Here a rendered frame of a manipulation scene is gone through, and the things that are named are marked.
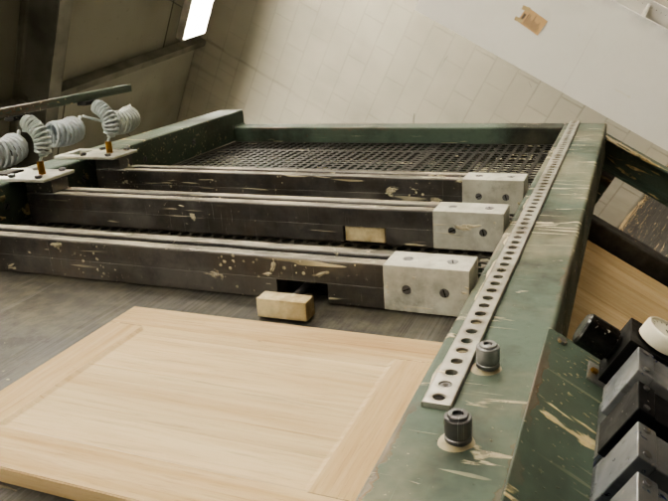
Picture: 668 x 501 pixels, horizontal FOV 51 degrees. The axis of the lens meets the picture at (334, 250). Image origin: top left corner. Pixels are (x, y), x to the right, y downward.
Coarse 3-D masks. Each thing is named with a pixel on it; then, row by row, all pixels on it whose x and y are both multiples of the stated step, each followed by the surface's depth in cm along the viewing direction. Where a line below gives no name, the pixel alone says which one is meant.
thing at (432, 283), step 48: (0, 240) 129; (48, 240) 124; (96, 240) 122; (144, 240) 121; (192, 240) 118; (192, 288) 116; (240, 288) 112; (288, 288) 112; (336, 288) 105; (384, 288) 102; (432, 288) 99
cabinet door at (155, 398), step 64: (128, 320) 101; (192, 320) 100; (64, 384) 85; (128, 384) 84; (192, 384) 83; (256, 384) 82; (320, 384) 81; (384, 384) 80; (0, 448) 72; (64, 448) 72; (128, 448) 71; (192, 448) 71; (256, 448) 70; (320, 448) 69
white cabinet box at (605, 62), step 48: (432, 0) 440; (480, 0) 427; (528, 0) 415; (576, 0) 404; (624, 0) 445; (528, 48) 427; (576, 48) 415; (624, 48) 404; (576, 96) 427; (624, 96) 415
